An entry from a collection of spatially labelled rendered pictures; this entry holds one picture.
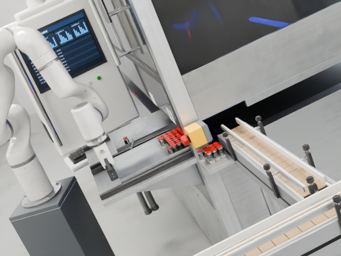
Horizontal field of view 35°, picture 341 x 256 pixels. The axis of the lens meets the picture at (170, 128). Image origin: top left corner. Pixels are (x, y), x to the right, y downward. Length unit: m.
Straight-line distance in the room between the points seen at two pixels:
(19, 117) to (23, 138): 0.10
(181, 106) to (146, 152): 0.41
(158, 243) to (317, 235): 2.13
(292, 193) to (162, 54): 0.73
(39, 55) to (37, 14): 0.90
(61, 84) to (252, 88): 0.73
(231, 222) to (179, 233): 1.21
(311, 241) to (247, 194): 0.87
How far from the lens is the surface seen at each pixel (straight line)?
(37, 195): 2.47
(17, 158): 2.42
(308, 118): 2.28
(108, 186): 2.24
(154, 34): 1.99
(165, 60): 2.01
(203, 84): 2.07
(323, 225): 1.44
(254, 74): 2.13
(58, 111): 3.01
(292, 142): 2.27
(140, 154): 2.40
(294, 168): 1.72
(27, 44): 2.08
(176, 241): 3.41
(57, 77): 2.07
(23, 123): 2.43
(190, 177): 2.26
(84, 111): 2.08
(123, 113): 3.10
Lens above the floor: 1.75
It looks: 20 degrees down
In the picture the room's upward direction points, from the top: 23 degrees counter-clockwise
